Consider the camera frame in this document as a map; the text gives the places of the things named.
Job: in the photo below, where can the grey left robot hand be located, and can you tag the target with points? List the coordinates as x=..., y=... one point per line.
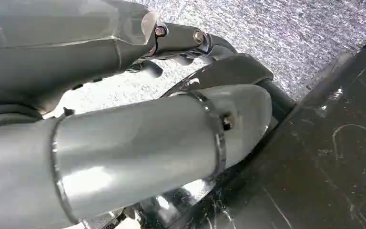
x=123, y=151

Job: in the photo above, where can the ribbed grey left arm sleeve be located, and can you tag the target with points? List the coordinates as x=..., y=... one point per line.
x=6, y=116

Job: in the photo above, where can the scratched black robot foot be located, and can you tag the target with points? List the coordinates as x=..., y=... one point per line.
x=328, y=158

